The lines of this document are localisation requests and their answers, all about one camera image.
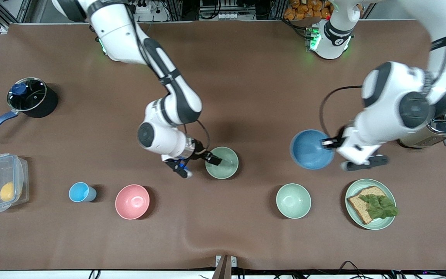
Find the sage green bowl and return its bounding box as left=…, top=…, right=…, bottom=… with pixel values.
left=205, top=147, right=239, bottom=180

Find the blue bowl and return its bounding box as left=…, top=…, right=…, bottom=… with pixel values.
left=290, top=129, right=336, bottom=170

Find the pale mint green bowl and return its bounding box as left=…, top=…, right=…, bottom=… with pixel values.
left=276, top=183, right=312, bottom=219

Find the pink bowl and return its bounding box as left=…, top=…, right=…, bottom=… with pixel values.
left=115, top=184, right=150, bottom=220

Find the brown bread slice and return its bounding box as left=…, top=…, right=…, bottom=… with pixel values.
left=347, top=186, right=388, bottom=225

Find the green lettuce leaf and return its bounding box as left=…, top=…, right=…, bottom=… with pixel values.
left=359, top=194, right=399, bottom=220

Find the pale green plate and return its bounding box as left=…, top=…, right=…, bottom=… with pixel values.
left=345, top=179, right=397, bottom=231

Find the silver toaster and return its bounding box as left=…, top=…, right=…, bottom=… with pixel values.
left=398, top=105, right=446, bottom=149

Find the blue cup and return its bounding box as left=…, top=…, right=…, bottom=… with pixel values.
left=69, top=182, right=97, bottom=203

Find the bag of orange buns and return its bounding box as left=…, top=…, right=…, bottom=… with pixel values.
left=284, top=0, right=333, bottom=21

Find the white power strip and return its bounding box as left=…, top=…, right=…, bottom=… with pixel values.
left=135, top=3, right=170, bottom=22

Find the glass lid with blue knob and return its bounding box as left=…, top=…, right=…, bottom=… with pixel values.
left=7, top=77, right=48, bottom=112

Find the yellow lemon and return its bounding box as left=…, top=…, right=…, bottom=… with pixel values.
left=0, top=181, right=15, bottom=202

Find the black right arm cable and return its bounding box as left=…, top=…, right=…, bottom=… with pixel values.
left=184, top=119, right=211, bottom=152

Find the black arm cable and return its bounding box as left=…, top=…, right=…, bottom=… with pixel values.
left=184, top=119, right=211, bottom=152
left=319, top=85, right=364, bottom=137

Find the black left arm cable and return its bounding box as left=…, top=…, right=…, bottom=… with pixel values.
left=319, top=85, right=364, bottom=137

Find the metal table clamp bracket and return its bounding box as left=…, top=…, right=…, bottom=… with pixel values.
left=214, top=255, right=238, bottom=279

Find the black looped cable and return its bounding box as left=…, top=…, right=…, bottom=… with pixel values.
left=337, top=260, right=367, bottom=279

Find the black pot with blue handle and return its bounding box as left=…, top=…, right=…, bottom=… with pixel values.
left=0, top=77, right=58, bottom=141

